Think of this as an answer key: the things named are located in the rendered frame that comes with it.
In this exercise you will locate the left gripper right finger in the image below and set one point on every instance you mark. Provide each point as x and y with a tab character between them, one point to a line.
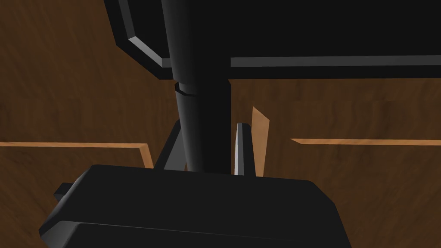
243	151

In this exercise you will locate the brown wooden cupboard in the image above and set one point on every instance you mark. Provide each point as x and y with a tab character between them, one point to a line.
344	110

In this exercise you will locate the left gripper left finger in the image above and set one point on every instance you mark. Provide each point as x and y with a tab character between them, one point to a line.
172	155

